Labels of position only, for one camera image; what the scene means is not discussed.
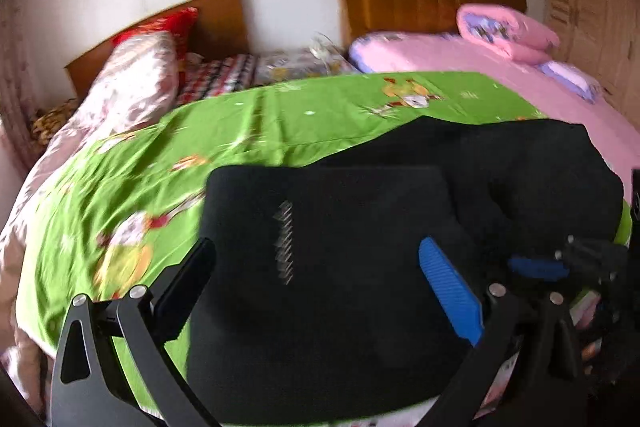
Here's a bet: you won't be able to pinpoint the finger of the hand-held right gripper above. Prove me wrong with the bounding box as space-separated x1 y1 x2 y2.
506 234 629 294

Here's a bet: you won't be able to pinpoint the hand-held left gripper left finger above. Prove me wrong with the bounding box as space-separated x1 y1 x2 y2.
50 237 222 427

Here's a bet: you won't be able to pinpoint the pink floral quilt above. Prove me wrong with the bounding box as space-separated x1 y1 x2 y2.
0 31 180 360

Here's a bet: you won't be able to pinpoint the pink bed sheet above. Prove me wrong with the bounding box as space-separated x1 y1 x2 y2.
348 32 640 188

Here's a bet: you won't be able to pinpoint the floral covered nightstand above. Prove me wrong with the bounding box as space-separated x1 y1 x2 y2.
252 47 359 86

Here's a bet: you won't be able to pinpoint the folded pink quilt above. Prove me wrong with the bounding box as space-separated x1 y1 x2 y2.
456 3 561 66

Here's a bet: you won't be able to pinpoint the brown yellow blanket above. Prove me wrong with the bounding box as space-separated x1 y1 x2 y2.
29 99 81 146

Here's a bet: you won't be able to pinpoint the black pants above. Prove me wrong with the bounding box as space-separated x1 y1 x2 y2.
185 117 626 414

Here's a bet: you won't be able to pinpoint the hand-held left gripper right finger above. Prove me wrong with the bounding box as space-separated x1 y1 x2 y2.
419 237 585 427

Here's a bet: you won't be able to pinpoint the light wooden wardrobe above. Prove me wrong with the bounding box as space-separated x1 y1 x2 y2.
542 0 640 134

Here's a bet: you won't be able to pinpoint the purple pillow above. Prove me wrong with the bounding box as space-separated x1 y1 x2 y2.
540 59 604 104

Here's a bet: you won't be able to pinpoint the plain wooden headboard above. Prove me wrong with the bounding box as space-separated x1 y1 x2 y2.
65 0 251 100

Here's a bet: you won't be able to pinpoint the pink curtain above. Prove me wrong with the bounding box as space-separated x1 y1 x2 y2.
0 0 36 168

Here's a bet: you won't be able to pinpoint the white power strip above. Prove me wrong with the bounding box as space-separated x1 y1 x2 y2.
310 34 342 60

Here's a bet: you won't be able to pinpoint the red pillow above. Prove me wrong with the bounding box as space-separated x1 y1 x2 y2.
111 7 200 58

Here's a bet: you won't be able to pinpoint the green printed cloth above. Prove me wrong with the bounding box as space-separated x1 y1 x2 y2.
15 71 634 410

